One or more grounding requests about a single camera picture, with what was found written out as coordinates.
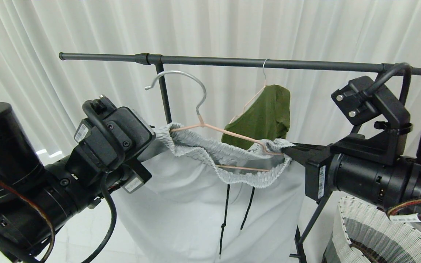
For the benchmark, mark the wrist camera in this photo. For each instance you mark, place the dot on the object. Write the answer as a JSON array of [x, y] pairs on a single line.
[[371, 102], [119, 135]]

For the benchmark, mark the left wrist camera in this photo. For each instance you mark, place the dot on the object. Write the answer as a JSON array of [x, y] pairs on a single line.
[[119, 135]]

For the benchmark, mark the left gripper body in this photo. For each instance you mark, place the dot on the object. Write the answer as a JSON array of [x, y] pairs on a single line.
[[71, 193]]

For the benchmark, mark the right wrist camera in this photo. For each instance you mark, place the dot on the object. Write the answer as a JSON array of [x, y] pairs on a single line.
[[371, 102]]

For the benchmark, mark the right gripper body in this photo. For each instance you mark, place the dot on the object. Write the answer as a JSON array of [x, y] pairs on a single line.
[[360, 179]]

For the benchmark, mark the green long-sleeved shirt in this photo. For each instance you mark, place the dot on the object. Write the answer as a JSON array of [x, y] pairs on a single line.
[[265, 117]]

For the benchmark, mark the black clothes rack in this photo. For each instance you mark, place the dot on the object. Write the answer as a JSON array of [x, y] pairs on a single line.
[[305, 64]]

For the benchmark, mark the white laundry basket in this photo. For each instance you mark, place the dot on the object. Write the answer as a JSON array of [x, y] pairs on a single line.
[[378, 226]]

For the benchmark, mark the pink clothes hanger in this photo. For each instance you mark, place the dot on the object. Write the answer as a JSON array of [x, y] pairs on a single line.
[[181, 72], [264, 69]]

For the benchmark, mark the pale grey shorts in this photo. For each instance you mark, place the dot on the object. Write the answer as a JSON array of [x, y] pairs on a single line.
[[181, 204]]

